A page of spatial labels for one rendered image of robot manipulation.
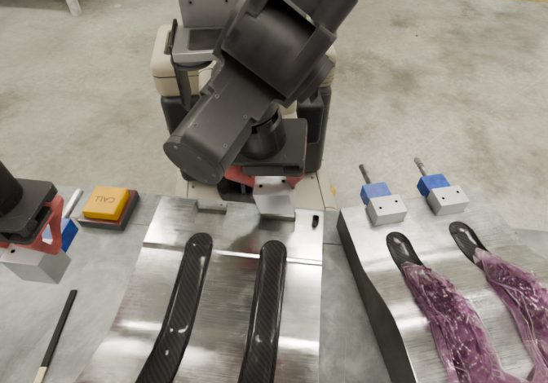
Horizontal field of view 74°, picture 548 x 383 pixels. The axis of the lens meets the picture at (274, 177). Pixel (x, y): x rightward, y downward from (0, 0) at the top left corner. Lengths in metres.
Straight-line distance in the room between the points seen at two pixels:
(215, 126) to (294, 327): 0.29
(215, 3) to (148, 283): 0.46
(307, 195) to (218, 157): 1.09
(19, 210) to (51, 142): 1.86
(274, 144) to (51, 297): 0.45
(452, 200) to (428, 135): 1.55
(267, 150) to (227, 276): 0.20
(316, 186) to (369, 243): 0.83
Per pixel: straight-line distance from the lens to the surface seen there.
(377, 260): 0.58
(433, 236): 0.63
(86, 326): 0.64
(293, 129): 0.42
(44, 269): 0.53
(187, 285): 0.53
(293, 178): 0.42
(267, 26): 0.28
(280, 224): 0.58
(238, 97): 0.31
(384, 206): 0.61
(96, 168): 2.05
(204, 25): 0.71
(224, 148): 0.29
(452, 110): 2.43
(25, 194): 0.47
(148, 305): 0.52
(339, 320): 0.59
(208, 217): 0.60
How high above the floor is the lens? 1.35
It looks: 49 degrees down
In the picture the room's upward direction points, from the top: straight up
